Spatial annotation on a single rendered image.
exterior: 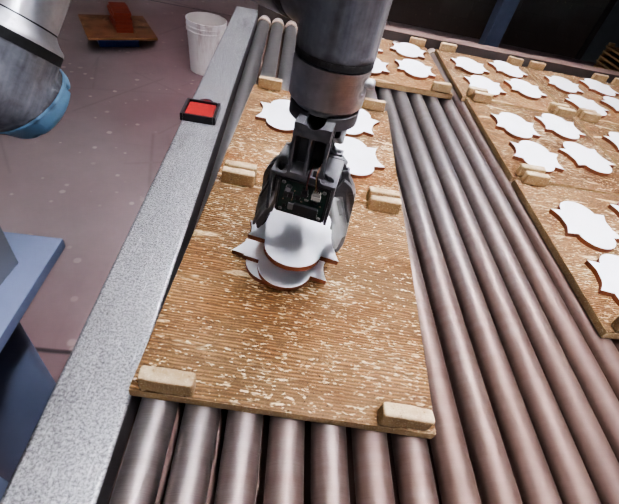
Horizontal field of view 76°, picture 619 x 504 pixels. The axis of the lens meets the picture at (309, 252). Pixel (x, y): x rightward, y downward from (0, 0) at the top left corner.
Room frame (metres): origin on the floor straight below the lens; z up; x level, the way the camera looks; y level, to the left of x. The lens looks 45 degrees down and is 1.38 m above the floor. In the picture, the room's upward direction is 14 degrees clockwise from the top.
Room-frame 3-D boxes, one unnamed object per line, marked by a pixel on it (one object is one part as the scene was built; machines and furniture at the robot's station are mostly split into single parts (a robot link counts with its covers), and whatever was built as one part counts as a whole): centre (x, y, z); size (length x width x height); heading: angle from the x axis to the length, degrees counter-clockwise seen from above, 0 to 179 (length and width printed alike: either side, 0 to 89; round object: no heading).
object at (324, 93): (0.39, 0.02, 1.22); 0.08 x 0.08 x 0.05
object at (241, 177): (0.58, 0.15, 0.95); 0.06 x 0.02 x 0.03; 96
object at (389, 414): (0.21, -0.15, 0.95); 0.06 x 0.02 x 0.03; 96
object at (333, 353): (0.40, 0.00, 0.93); 0.41 x 0.35 x 0.02; 6
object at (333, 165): (0.39, 0.02, 1.14); 0.09 x 0.08 x 0.12; 176
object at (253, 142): (0.81, 0.04, 0.93); 0.41 x 0.35 x 0.02; 6
